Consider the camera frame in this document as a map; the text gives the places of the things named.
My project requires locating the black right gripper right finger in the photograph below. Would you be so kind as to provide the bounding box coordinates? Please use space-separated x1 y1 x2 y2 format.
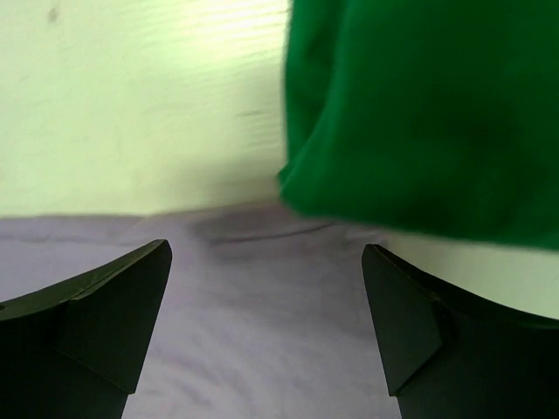
362 244 558 419

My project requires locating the purple t shirt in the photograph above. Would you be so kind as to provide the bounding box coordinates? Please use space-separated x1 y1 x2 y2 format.
1 207 399 418

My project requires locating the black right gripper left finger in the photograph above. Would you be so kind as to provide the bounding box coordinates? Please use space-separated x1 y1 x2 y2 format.
1 240 172 419

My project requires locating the green folded t shirt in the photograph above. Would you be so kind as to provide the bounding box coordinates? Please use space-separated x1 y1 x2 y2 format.
279 0 558 250

